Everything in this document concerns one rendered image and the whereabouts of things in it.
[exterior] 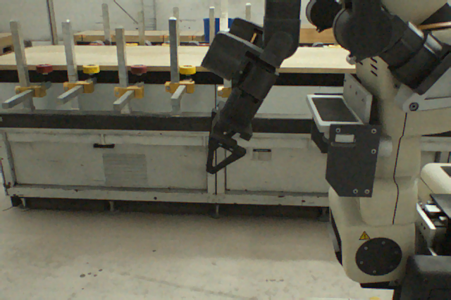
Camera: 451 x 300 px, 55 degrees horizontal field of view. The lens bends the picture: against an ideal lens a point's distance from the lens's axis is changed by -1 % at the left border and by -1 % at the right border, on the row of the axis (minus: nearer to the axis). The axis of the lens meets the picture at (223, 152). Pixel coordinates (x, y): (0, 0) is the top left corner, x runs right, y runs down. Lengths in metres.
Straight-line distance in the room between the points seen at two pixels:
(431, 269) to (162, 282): 1.38
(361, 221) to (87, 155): 1.89
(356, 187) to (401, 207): 0.12
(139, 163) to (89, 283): 0.75
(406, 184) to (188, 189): 1.73
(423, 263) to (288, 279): 1.19
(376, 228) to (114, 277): 1.45
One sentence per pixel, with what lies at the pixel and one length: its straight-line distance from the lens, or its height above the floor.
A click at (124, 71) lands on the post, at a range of 2.14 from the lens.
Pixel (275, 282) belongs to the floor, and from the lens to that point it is 2.13.
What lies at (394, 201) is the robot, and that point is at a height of 0.87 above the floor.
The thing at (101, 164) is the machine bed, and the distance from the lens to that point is 2.62.
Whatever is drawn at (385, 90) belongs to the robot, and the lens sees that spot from 0.89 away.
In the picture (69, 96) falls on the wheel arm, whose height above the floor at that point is 0.83.
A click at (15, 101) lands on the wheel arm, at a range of 2.17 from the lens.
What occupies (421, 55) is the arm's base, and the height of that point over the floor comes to 1.20.
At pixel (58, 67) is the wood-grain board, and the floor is 0.89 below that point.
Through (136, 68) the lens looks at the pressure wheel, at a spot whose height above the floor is 0.90.
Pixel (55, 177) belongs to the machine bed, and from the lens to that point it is 2.77.
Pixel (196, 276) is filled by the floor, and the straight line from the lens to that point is 2.15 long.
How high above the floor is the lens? 1.31
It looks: 22 degrees down
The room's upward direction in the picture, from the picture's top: straight up
